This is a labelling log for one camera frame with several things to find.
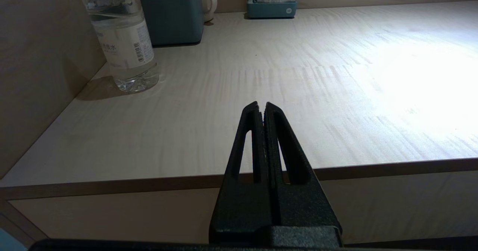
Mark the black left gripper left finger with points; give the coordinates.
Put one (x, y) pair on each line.
(242, 206)

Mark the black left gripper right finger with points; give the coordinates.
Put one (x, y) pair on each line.
(302, 206)

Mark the small blue-grey sachet holder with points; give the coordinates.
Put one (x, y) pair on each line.
(272, 10)

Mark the grey tissue box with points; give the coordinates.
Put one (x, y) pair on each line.
(171, 15)

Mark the clear plastic water bottle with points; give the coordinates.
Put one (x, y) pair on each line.
(123, 38)

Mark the white ceramic mug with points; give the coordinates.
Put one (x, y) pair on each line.
(210, 0)

